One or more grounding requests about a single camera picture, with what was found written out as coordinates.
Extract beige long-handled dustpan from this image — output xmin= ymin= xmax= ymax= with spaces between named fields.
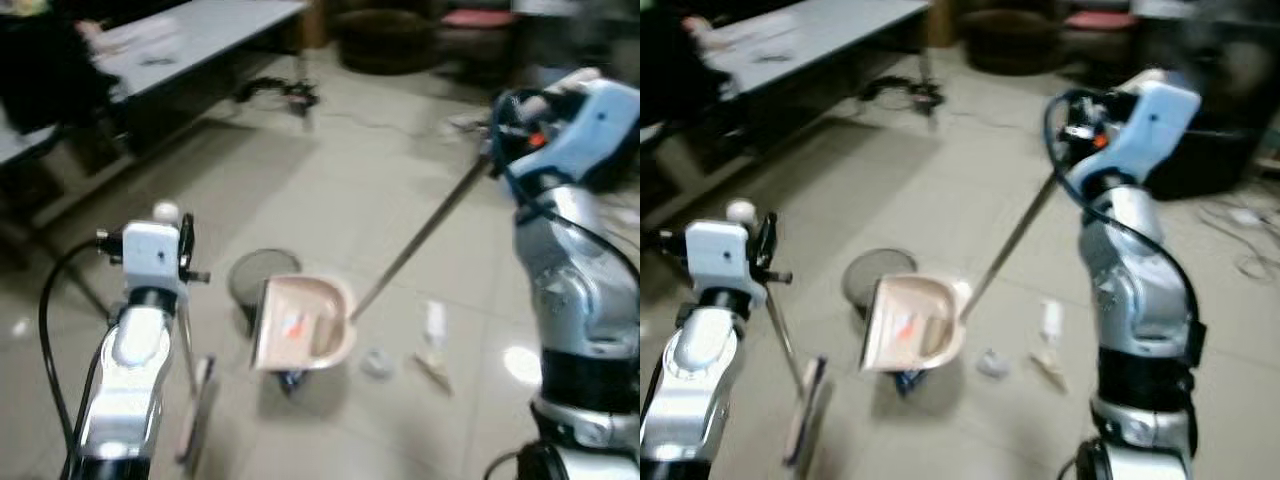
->
xmin=249 ymin=158 xmax=497 ymax=374
xmin=860 ymin=165 xmax=1063 ymax=374

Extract broom with white knob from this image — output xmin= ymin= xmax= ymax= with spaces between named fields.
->
xmin=726 ymin=198 xmax=832 ymax=473
xmin=150 ymin=200 xmax=219 ymax=473

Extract round black floor object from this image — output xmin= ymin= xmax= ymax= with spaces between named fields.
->
xmin=227 ymin=248 xmax=303 ymax=313
xmin=841 ymin=248 xmax=917 ymax=313

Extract black cabinet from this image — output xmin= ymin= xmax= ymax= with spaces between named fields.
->
xmin=1135 ymin=10 xmax=1280 ymax=201
xmin=512 ymin=0 xmax=641 ymax=91

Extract red cushioned stool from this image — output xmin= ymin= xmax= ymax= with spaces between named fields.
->
xmin=438 ymin=8 xmax=521 ymax=71
xmin=1062 ymin=8 xmax=1143 ymax=71

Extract brown round ottoman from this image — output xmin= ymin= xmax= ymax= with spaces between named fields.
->
xmin=958 ymin=8 xmax=1063 ymax=76
xmin=333 ymin=8 xmax=441 ymax=76

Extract long grey table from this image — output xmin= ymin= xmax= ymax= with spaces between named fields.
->
xmin=700 ymin=0 xmax=933 ymax=151
xmin=85 ymin=0 xmax=313 ymax=151

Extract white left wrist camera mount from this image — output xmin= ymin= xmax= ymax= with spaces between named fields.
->
xmin=684 ymin=222 xmax=755 ymax=301
xmin=118 ymin=222 xmax=187 ymax=301

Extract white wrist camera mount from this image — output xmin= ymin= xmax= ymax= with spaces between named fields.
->
xmin=118 ymin=222 xmax=187 ymax=301
xmin=1088 ymin=70 xmax=1203 ymax=193
xmin=684 ymin=222 xmax=755 ymax=301
xmin=530 ymin=68 xmax=641 ymax=193

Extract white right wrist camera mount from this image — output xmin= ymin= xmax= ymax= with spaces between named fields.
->
xmin=530 ymin=68 xmax=641 ymax=193
xmin=1088 ymin=70 xmax=1203 ymax=193

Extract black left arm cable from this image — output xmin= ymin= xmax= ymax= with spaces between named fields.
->
xmin=38 ymin=238 xmax=123 ymax=480

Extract black floor cable bundle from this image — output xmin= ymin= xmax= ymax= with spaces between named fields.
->
xmin=860 ymin=75 xmax=946 ymax=116
xmin=235 ymin=75 xmax=321 ymax=116

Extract white floor cables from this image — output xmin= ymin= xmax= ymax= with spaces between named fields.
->
xmin=1195 ymin=195 xmax=1280 ymax=286

